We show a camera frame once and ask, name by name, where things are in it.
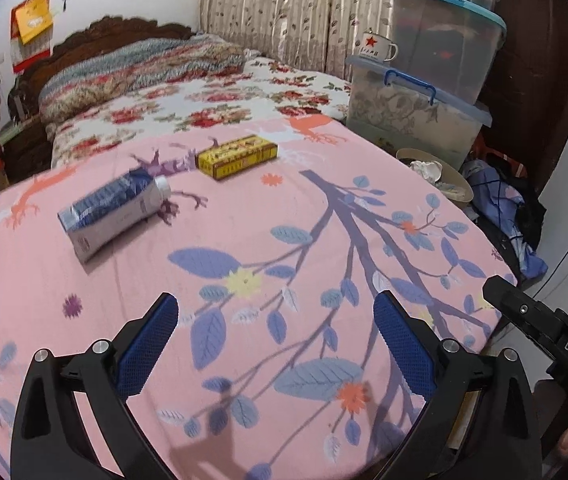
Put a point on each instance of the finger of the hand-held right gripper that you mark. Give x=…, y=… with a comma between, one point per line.
x=519, y=307

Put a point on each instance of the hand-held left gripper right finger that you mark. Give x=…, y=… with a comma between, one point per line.
x=404, y=345

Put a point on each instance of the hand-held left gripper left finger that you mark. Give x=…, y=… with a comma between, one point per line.
x=146, y=345

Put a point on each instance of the beige round waste bin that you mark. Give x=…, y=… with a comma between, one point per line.
x=456, y=185

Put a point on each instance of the blue clothing pile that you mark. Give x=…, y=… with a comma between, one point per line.
x=509, y=210

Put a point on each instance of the blue and white milk carton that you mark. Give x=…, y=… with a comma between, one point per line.
x=108, y=210

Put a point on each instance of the pink leaf-print bedsheet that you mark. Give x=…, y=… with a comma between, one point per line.
x=264, y=260

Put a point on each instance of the red plastic stool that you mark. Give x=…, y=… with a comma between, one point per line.
x=499, y=157

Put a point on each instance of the small yellow cardboard box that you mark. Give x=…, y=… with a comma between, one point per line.
x=236, y=157

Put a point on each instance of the dark wooden wardrobe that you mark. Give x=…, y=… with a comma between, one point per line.
x=539, y=85

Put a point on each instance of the dark wooden nightstand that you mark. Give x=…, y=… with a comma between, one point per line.
x=26, y=150

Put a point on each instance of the white floral bed cover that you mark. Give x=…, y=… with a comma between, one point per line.
x=203, y=100

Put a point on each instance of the clear storage box blue lid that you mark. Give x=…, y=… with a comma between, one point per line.
x=444, y=45

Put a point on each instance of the folded patchwork floral quilt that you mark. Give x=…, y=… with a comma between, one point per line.
x=133, y=70

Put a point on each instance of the white enamel mug red star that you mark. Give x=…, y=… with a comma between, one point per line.
x=374, y=46

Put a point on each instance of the dark carved wooden headboard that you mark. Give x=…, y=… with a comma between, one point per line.
x=108, y=30

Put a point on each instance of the beige leaf-pattern curtain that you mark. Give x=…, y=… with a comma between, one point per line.
x=289, y=10

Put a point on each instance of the red wall calendar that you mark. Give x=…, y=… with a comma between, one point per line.
x=31, y=25

